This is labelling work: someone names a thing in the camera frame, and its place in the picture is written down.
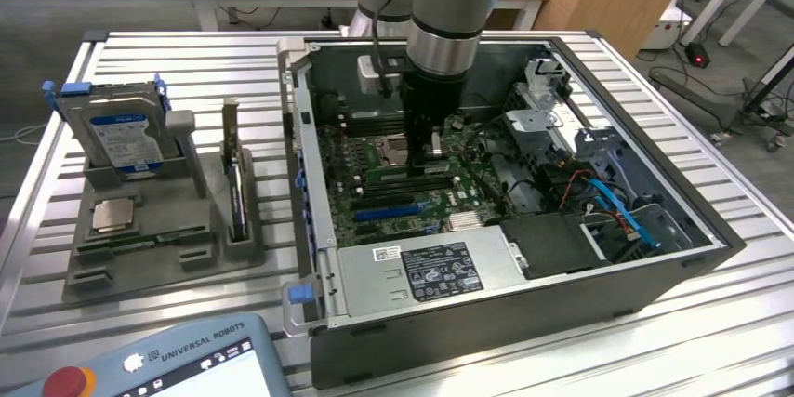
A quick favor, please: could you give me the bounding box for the white floor unit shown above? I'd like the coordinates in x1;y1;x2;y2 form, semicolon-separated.
641;6;694;52

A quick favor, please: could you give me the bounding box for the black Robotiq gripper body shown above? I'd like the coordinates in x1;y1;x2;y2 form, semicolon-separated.
399;69;467;126

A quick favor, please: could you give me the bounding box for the black device with red light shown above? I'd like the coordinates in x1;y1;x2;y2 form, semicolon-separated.
681;43;713;69

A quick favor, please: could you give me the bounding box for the hard disk in blue caddy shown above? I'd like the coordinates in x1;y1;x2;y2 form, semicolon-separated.
40;74;183;183

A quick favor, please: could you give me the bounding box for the CPU socket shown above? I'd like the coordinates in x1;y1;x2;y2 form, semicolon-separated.
369;131;415;171

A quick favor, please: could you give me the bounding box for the black cooling fan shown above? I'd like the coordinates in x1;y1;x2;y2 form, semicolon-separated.
535;162;591;212

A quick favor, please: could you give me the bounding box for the red wire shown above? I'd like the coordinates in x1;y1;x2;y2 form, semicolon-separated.
557;168;635;236

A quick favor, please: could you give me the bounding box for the red emergency stop button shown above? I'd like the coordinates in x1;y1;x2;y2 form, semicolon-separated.
42;365;98;397

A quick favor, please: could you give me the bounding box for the small silver heat sink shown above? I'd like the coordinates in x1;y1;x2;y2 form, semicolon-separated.
447;210;487;232

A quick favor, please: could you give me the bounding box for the silver power supply unit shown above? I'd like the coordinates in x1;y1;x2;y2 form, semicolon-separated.
334;224;533;319

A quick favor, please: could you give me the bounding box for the blue expansion slot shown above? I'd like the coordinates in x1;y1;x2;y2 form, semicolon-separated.
353;204;421;224

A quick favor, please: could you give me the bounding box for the green motherboard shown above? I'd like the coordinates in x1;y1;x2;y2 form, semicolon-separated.
315;111;503;248

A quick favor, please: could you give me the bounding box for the black open PC case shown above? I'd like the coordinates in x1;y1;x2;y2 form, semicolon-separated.
275;35;748;391

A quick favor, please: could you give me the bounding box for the black wheeled stand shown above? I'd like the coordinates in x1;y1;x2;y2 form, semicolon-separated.
647;46;794;152

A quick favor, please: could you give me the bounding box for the white cable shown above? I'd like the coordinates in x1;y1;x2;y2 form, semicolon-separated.
0;125;48;143

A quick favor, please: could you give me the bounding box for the blue SATA wire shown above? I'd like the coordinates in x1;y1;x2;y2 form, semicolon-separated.
586;176;662;249

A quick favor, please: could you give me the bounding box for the silver metal disk bay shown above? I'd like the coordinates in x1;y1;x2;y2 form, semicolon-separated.
501;82;582;170

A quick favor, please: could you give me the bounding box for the green RAM stick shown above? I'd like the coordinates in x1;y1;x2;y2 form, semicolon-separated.
362;162;453;186
79;224;210;254

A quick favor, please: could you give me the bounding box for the black plastic shroud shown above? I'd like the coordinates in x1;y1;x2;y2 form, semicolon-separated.
499;213;607;282

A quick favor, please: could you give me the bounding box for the graphics card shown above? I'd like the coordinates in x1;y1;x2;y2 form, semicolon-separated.
220;98;250;247

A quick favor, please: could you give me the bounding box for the blue-grey teach pendant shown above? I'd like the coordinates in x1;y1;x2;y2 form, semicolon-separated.
0;312;292;397

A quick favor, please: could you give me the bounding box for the grey-blue disk bay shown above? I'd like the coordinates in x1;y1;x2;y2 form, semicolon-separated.
574;126;715;263

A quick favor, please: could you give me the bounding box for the silver CPU chip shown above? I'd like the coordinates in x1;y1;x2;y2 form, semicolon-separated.
90;196;143;234

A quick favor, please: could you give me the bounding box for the black camera cable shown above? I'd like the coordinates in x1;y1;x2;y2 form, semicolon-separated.
370;0;421;99

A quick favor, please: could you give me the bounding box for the grey parts rack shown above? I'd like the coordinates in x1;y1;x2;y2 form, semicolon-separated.
60;108;268;308

